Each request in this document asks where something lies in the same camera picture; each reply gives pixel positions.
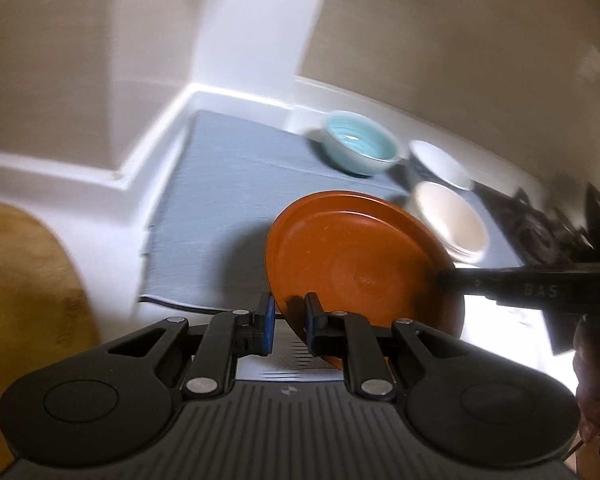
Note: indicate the light blue ribbed bowl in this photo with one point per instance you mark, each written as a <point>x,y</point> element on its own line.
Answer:
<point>360,140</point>

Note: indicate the yellow-brown rug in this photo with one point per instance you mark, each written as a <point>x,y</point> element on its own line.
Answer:
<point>25,300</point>

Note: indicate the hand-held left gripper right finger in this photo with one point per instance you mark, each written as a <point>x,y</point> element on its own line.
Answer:
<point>310,321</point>

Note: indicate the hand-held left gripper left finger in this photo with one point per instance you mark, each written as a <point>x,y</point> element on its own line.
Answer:
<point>266,325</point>

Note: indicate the brown round plate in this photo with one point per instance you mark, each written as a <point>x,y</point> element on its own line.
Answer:
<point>360,255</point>

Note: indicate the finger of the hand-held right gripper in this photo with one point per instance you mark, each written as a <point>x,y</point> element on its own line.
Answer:
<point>472,280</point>

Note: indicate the black and white patterned mat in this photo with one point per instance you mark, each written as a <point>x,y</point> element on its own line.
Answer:
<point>510,340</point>

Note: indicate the cream ribbed bowl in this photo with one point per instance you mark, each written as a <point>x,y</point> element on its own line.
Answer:
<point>455,220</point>

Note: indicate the white bowl with blue pattern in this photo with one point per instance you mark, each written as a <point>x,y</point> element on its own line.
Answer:
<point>442,162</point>

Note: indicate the grey woven mat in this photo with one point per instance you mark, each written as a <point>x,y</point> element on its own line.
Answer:
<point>230,200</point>

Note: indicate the gas stove burner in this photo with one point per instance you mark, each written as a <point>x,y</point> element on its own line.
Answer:
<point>540,225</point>

